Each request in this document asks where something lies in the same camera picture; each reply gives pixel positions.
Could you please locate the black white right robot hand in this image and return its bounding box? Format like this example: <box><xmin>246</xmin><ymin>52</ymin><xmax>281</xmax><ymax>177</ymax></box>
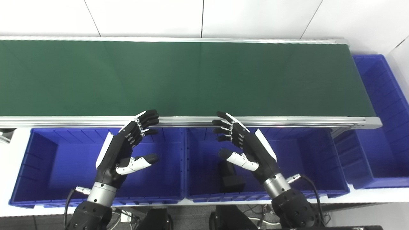
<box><xmin>212</xmin><ymin>111</ymin><xmax>278</xmax><ymax>184</ymax></box>

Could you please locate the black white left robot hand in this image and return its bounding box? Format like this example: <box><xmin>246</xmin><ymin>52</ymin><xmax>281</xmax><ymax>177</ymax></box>
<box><xmin>95</xmin><ymin>110</ymin><xmax>160</xmax><ymax>189</ymax></box>

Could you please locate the black cylinder block part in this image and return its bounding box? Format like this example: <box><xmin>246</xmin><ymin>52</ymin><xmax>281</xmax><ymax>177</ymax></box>
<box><xmin>218</xmin><ymin>160</ymin><xmax>246</xmax><ymax>193</ymax></box>

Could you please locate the blue plastic bin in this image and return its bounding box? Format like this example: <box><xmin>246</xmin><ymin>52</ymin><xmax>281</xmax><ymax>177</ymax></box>
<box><xmin>185</xmin><ymin>127</ymin><xmax>350</xmax><ymax>202</ymax></box>
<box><xmin>9</xmin><ymin>128</ymin><xmax>186</xmax><ymax>208</ymax></box>
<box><xmin>334</xmin><ymin>54</ymin><xmax>409</xmax><ymax>189</ymax></box>

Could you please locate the aluminium conveyor support leg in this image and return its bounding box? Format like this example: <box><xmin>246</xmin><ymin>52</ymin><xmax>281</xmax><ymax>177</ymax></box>
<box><xmin>0</xmin><ymin>128</ymin><xmax>16</xmax><ymax>144</ymax></box>

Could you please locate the black right robot leg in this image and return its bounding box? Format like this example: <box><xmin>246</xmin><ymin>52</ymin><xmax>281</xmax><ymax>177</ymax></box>
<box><xmin>209</xmin><ymin>204</ymin><xmax>256</xmax><ymax>230</ymax></box>

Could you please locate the white floor cable bundle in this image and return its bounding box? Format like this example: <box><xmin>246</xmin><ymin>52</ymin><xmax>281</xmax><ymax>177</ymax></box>
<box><xmin>109</xmin><ymin>208</ymin><xmax>141</xmax><ymax>230</ymax></box>

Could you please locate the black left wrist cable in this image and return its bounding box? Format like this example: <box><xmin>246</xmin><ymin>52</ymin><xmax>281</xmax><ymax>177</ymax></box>
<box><xmin>63</xmin><ymin>187</ymin><xmax>91</xmax><ymax>229</ymax></box>

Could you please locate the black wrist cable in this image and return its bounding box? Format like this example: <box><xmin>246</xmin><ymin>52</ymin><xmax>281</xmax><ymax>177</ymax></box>
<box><xmin>63</xmin><ymin>187</ymin><xmax>91</xmax><ymax>229</ymax></box>
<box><xmin>287</xmin><ymin>174</ymin><xmax>326</xmax><ymax>224</ymax></box>

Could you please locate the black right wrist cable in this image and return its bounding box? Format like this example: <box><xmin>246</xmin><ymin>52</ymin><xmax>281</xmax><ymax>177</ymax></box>
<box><xmin>287</xmin><ymin>174</ymin><xmax>326</xmax><ymax>224</ymax></box>

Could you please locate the green conveyor belt aluminium frame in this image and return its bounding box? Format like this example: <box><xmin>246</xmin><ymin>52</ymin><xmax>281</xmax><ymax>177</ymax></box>
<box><xmin>0</xmin><ymin>36</ymin><xmax>382</xmax><ymax>129</ymax></box>

